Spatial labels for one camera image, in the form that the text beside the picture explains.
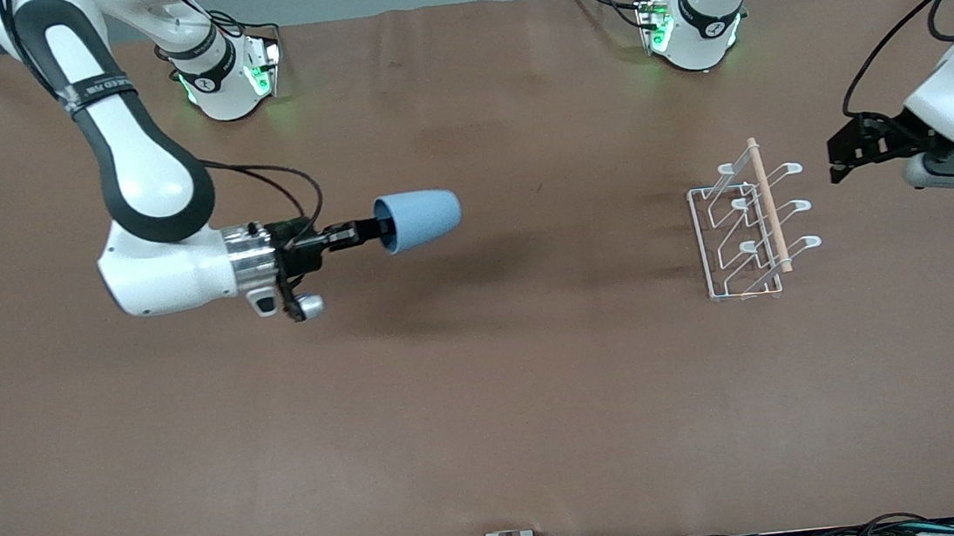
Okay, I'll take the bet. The black right base cable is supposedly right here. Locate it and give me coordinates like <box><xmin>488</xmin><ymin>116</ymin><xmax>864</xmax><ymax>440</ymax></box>
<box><xmin>151</xmin><ymin>3</ymin><xmax>284</xmax><ymax>81</ymax></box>

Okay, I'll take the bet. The blue plastic cup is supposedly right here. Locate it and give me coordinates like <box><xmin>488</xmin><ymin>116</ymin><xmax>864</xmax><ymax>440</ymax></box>
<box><xmin>371</xmin><ymin>187</ymin><xmax>466</xmax><ymax>257</ymax></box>

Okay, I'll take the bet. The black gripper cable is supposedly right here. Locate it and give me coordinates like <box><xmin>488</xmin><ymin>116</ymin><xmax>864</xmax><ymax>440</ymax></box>
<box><xmin>200</xmin><ymin>149</ymin><xmax>328</xmax><ymax>242</ymax></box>
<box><xmin>832</xmin><ymin>0</ymin><xmax>954</xmax><ymax>121</ymax></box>

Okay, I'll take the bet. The brown table cover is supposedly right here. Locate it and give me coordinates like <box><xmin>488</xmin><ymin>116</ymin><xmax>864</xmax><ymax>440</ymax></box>
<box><xmin>0</xmin><ymin>0</ymin><xmax>954</xmax><ymax>536</ymax></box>

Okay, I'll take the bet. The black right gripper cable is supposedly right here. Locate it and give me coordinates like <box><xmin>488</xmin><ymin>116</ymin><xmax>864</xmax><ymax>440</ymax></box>
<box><xmin>200</xmin><ymin>149</ymin><xmax>328</xmax><ymax>242</ymax></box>

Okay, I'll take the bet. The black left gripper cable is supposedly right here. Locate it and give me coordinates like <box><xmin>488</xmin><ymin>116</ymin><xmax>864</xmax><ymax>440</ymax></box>
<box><xmin>832</xmin><ymin>0</ymin><xmax>954</xmax><ymax>121</ymax></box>

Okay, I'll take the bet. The white wire cup rack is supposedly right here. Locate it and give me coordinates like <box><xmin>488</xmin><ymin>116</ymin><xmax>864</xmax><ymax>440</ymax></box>
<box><xmin>682</xmin><ymin>132</ymin><xmax>828</xmax><ymax>305</ymax></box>

